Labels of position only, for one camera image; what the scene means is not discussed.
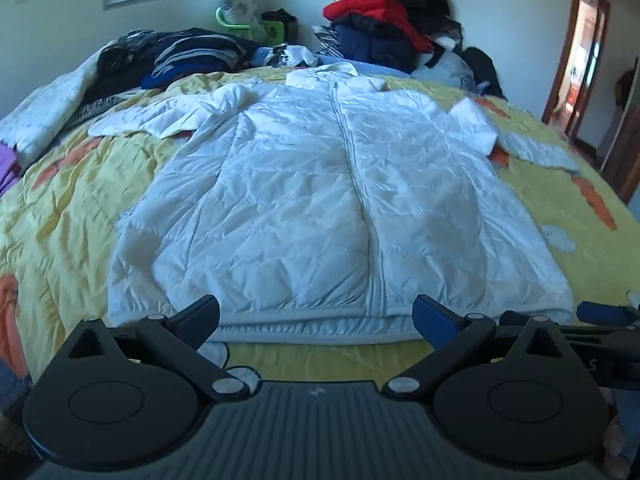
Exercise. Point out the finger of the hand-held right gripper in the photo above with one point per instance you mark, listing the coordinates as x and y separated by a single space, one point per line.
607 313

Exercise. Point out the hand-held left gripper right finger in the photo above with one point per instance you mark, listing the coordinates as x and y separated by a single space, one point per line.
434 321

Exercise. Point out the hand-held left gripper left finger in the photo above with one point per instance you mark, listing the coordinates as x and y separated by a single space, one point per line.
197 321

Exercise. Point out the white puffer jacket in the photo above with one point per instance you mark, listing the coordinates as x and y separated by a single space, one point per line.
300 185

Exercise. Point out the pile of dark striped clothes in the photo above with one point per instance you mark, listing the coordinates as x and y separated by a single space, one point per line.
175 52

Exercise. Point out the small patterned white clothes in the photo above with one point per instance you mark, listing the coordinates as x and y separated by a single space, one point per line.
290 55

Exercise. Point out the yellow printed blanket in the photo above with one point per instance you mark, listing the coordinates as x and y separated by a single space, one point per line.
75 220

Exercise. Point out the wooden door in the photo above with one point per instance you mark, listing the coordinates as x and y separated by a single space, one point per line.
627 150

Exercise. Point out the blue folded cloth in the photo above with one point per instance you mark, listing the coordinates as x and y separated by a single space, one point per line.
165 79

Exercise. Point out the purple cloth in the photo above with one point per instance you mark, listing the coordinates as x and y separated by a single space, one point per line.
7 167

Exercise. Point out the grey white bag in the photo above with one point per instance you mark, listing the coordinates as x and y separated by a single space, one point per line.
447 70

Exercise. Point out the black cloth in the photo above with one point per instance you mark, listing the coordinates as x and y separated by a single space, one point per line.
485 67

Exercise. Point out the light blue cloth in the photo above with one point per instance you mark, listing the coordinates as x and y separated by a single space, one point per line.
375 67

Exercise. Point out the white quilt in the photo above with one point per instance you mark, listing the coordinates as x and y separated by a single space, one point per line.
45 110

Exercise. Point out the navy jacket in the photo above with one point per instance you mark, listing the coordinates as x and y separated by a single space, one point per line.
375 42

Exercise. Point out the green plastic chair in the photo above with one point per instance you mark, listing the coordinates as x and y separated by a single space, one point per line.
225 24

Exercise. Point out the green box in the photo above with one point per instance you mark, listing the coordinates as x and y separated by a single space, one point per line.
275 31

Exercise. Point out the red jacket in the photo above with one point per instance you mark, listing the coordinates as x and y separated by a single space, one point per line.
370 7

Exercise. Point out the wooden door frame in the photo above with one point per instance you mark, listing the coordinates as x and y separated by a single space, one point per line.
565 50

